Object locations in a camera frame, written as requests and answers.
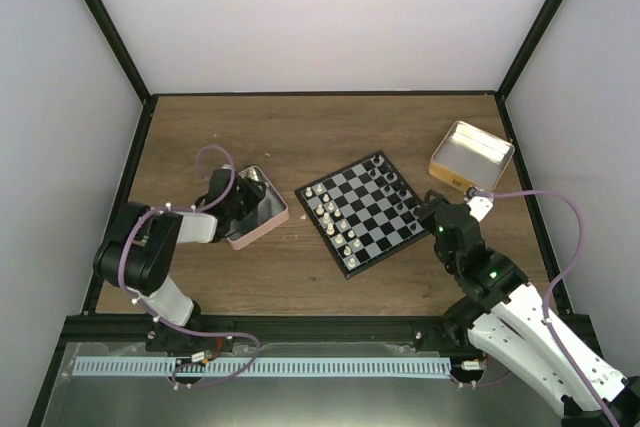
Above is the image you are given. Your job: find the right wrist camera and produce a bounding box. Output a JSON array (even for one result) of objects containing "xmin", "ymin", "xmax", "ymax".
[{"xmin": 464, "ymin": 187, "xmax": 494, "ymax": 222}]

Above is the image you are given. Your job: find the yellow metal tin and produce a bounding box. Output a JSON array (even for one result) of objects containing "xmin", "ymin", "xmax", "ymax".
[{"xmin": 428, "ymin": 121, "xmax": 515, "ymax": 192}]

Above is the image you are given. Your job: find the pink metal tin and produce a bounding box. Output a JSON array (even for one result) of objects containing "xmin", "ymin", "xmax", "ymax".
[{"xmin": 226, "ymin": 165, "xmax": 289, "ymax": 251}]

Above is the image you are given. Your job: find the black white chessboard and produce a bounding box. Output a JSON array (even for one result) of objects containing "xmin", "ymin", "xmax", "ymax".
[{"xmin": 295, "ymin": 150, "xmax": 428, "ymax": 279}]

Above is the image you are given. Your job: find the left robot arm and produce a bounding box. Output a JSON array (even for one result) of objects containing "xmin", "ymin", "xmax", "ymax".
[{"xmin": 93, "ymin": 167, "xmax": 268, "ymax": 351}]

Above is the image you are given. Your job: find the light blue slotted rail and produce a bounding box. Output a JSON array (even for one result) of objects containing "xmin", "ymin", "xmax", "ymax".
[{"xmin": 72, "ymin": 356, "xmax": 451, "ymax": 380}]

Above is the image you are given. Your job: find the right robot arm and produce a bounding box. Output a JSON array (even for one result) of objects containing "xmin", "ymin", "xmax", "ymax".
[{"xmin": 417, "ymin": 188, "xmax": 639, "ymax": 426}]

